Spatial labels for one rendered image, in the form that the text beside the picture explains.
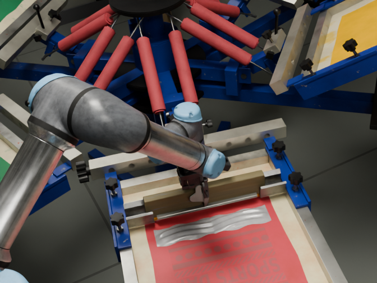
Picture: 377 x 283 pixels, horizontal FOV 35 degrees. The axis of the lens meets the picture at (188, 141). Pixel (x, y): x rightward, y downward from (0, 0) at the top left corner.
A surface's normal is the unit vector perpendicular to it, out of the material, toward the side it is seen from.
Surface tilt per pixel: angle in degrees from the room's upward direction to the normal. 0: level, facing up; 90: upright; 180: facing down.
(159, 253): 0
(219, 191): 90
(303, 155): 0
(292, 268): 0
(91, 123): 64
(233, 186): 90
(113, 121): 60
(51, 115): 40
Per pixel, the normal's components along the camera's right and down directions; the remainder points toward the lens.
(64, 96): -0.39, -0.44
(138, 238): -0.11, -0.77
